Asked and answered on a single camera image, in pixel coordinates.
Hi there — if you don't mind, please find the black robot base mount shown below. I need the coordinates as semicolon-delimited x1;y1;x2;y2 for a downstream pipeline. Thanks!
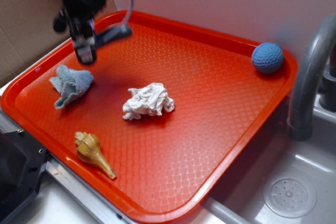
1;131;48;223

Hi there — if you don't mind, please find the crumpled white paper towel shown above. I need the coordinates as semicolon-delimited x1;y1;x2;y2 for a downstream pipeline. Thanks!
122;82;175;121

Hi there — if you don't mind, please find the brown plastic conch shell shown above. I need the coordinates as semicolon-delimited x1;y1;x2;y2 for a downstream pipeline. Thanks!
75;132;117;180

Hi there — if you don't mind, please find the red plastic tray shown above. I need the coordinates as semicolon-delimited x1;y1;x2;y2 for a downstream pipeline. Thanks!
1;12;298;223

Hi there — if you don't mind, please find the green knitted cloth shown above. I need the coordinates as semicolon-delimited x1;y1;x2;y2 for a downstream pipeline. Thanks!
49;65;94;110

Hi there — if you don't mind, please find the grey toy faucet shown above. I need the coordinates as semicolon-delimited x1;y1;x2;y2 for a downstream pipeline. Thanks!
287;14;335;141

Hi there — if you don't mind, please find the blue dimpled ball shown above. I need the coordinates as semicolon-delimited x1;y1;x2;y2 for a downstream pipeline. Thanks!
251;42;284;74

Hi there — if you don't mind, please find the round sink drain strainer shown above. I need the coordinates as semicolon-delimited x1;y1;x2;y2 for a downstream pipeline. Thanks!
262;173;317;219

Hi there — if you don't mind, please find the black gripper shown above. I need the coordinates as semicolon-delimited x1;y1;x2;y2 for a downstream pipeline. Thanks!
53;0;133;65

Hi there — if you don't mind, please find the grey plastic sink basin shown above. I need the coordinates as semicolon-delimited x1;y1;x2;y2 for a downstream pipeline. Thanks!
203;101;335;223

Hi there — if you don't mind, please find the aluminium frame rail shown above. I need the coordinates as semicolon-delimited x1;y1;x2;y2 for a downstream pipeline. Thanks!
1;112;132;223

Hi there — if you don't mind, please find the brown cardboard panel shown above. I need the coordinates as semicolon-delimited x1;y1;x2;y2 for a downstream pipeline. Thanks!
0;0;118;87

